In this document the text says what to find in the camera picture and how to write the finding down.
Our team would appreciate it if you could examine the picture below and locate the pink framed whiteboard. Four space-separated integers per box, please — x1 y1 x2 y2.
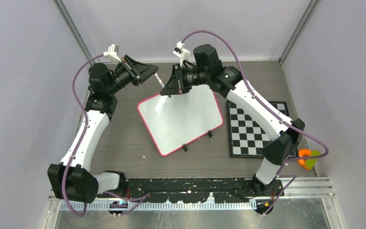
137 85 224 156

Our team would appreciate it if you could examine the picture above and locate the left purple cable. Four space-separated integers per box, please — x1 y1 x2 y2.
60 53 153 218

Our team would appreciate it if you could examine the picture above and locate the left black whiteboard foot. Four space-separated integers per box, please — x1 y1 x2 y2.
182 144 188 152

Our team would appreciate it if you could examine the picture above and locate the purple cable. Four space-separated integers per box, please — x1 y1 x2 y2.
60 53 153 218
181 30 330 217

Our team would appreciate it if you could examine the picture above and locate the black white checkerboard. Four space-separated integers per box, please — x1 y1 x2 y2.
226 101 299 159

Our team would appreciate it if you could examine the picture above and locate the green plastic toy brick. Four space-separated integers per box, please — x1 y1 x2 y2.
303 150 321 170

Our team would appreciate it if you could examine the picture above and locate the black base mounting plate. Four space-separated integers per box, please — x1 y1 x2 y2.
110 177 284 204

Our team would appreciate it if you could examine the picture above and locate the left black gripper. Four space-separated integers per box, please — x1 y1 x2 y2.
108 55 159 95

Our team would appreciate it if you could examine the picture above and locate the white whiteboard marker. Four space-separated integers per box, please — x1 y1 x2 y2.
154 73 164 88

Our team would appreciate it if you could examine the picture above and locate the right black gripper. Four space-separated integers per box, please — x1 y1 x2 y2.
163 63 210 95

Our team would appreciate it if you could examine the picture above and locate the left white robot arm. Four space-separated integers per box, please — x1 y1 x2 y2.
47 55 159 204

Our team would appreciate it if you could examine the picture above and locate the orange plastic toy block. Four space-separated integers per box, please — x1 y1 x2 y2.
297 148 313 167

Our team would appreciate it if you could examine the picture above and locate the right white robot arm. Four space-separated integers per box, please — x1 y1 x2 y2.
160 42 305 196

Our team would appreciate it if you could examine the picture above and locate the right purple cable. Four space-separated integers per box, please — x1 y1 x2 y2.
181 30 330 217

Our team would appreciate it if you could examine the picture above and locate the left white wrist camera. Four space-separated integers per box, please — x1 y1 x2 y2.
103 44 121 64

